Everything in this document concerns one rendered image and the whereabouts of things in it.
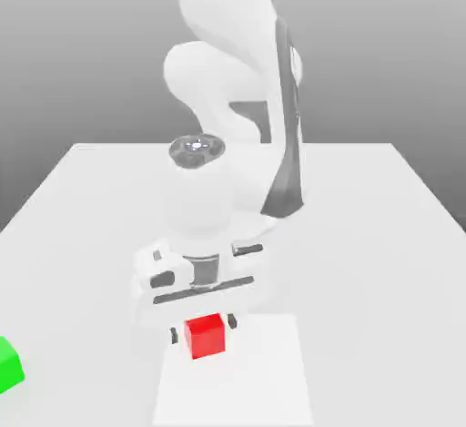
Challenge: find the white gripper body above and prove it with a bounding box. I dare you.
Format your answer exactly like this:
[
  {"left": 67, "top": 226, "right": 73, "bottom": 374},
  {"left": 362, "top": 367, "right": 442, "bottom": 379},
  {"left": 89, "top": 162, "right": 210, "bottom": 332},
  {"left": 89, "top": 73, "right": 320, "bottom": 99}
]
[{"left": 135, "top": 274, "right": 272, "bottom": 330}]

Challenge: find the small red cube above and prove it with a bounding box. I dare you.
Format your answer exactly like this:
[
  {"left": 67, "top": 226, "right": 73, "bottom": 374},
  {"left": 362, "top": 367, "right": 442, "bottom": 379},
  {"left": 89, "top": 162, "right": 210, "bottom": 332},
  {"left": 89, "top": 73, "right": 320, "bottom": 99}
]
[{"left": 183, "top": 312, "right": 228, "bottom": 361}]

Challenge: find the small green cube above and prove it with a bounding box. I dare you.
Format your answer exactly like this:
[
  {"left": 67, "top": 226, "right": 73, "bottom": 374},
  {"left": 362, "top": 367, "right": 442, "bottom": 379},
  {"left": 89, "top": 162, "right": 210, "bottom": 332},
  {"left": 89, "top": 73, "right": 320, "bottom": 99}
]
[{"left": 0, "top": 335, "right": 26, "bottom": 396}]

